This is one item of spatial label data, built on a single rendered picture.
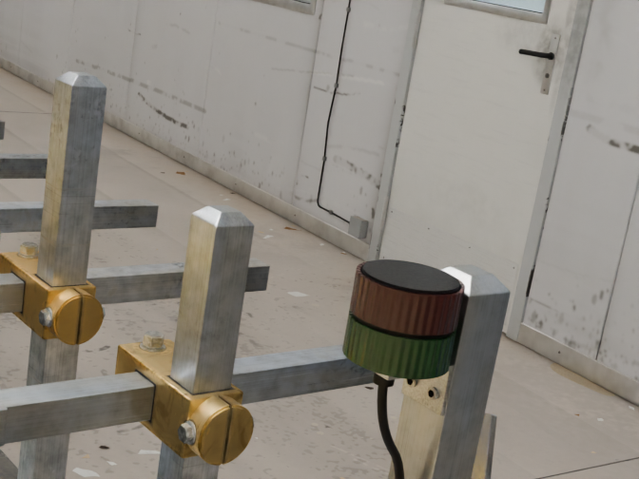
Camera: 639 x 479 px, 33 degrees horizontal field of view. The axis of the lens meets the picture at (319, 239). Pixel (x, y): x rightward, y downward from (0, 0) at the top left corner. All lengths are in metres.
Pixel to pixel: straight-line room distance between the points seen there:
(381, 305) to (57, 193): 0.51
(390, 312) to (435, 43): 4.04
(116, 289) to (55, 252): 0.12
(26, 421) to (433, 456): 0.32
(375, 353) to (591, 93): 3.42
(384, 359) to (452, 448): 0.09
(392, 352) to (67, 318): 0.51
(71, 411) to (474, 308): 0.35
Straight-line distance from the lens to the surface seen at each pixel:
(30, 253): 1.12
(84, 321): 1.04
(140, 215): 1.41
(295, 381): 0.96
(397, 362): 0.58
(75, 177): 1.02
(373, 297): 0.57
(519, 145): 4.20
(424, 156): 4.60
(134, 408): 0.87
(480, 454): 0.75
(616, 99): 3.90
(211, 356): 0.83
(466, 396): 0.64
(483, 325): 0.62
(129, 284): 1.13
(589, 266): 3.96
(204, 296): 0.81
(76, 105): 1.00
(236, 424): 0.84
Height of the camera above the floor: 1.31
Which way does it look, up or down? 15 degrees down
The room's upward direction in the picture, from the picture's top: 9 degrees clockwise
